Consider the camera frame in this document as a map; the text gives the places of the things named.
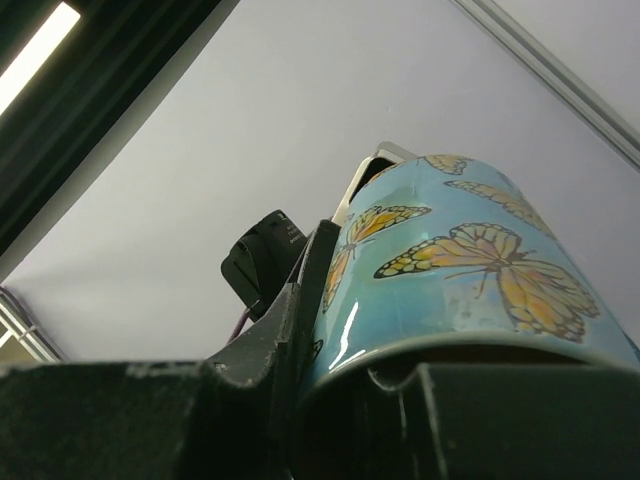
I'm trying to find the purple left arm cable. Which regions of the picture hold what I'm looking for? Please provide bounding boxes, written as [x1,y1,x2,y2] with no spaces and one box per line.
[227,309,251,344]

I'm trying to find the aluminium front frame rail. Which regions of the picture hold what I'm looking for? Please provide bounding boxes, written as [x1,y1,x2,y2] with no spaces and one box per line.
[1,286,67,364]

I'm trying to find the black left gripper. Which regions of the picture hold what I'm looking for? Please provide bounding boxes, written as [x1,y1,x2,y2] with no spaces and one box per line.
[221,210,340,321]

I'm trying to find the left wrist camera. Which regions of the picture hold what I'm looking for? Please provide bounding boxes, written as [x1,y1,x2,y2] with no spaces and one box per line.
[331,141,418,226]

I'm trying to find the blue butterfly mug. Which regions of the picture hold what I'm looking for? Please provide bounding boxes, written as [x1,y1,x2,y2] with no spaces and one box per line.
[291,155,639,479]

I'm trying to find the aluminium frame post right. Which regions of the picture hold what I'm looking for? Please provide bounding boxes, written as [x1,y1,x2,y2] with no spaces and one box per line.
[455,1,639,169]

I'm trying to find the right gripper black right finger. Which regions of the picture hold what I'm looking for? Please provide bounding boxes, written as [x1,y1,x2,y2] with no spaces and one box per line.
[351,363,639,479]

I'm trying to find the ceiling light strip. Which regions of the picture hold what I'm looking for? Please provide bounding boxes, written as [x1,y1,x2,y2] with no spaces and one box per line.
[1,2,81,113]

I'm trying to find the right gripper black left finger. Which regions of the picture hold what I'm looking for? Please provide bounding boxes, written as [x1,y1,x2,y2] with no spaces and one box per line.
[1,287,300,479]

